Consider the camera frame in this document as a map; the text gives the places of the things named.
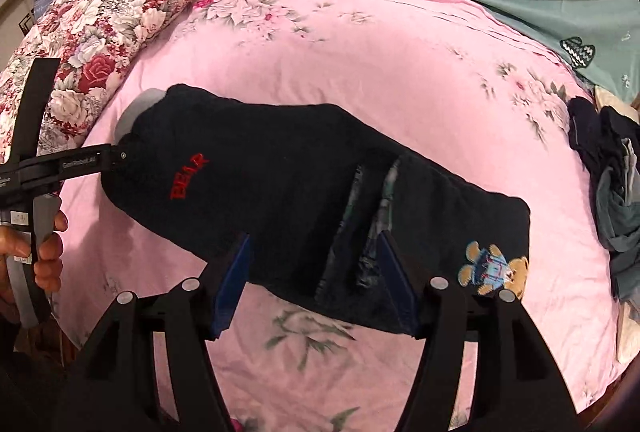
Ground cream cloth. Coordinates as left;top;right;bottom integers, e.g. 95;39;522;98
594;85;640;114

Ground grey garment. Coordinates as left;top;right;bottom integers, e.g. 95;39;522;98
596;137;637;215

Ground red floral pillow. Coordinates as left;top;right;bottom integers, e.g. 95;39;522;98
0;0;221;165

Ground black pants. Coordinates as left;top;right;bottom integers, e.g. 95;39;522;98
100;82;532;338

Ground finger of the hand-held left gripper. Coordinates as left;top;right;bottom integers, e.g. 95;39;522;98
59;143;130;175

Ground pink floral blanket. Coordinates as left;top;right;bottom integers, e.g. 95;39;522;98
60;0;626;432

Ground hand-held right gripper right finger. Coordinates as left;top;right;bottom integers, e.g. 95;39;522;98
377;232;581;432

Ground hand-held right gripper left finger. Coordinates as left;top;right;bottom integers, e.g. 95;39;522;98
52;232;253;432

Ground black garment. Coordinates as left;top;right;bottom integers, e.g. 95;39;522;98
567;96;610;169

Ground person's left hand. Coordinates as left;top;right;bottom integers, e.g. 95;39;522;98
0;211;69;308

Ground dark green garment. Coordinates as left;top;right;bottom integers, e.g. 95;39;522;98
595;185;640;302

